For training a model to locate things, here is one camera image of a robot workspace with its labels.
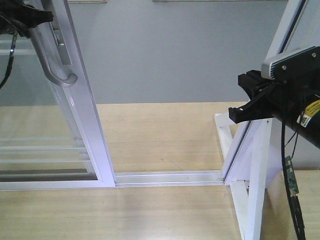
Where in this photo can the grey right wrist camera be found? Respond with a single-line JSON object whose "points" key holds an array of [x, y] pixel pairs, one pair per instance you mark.
{"points": [[291, 64]]}

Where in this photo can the white sliding glass door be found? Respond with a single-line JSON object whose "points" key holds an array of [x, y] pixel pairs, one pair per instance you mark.
{"points": [[50, 136]]}

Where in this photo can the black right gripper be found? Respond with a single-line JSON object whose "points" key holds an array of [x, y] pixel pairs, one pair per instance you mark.
{"points": [[269, 99]]}

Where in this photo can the silver door lock plate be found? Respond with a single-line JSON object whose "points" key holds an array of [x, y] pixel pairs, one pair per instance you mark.
{"points": [[60, 43]]}

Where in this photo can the grey metal door handle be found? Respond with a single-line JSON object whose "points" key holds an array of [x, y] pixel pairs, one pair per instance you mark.
{"points": [[38, 44]]}

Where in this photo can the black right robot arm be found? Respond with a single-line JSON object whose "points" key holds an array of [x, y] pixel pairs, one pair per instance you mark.
{"points": [[308, 126]]}

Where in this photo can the green circuit board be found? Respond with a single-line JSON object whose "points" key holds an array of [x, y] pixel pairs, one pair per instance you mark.
{"points": [[291, 178]]}

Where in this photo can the silver floor door track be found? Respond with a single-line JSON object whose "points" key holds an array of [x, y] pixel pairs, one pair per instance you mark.
{"points": [[185, 178]]}

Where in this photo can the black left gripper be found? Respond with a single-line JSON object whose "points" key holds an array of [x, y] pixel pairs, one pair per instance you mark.
{"points": [[16, 16]]}

